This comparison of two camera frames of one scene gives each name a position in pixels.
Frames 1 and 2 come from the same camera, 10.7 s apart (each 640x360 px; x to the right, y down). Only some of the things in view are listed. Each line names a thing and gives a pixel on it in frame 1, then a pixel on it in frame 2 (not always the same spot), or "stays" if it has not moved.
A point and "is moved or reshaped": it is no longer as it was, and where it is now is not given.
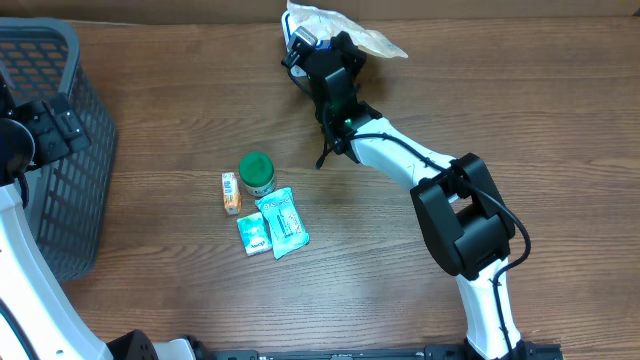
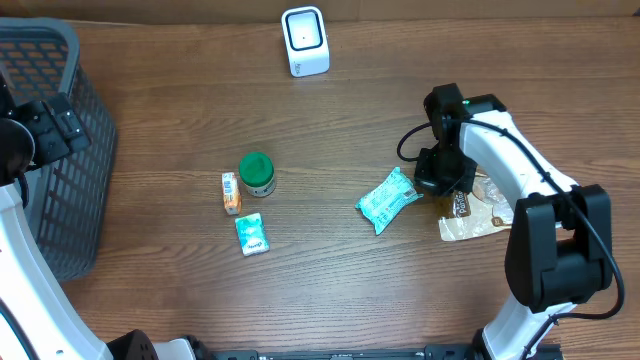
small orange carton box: x=232 y=197 stays
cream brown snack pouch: x=324 y=26 is moved or reshaped
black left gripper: x=46 y=118 stays
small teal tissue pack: x=254 y=235 stays
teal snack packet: x=288 y=232 to x=384 y=203
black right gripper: x=352 y=55 to x=428 y=179
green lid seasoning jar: x=257 y=173 stays
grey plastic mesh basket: x=66 y=196 stays
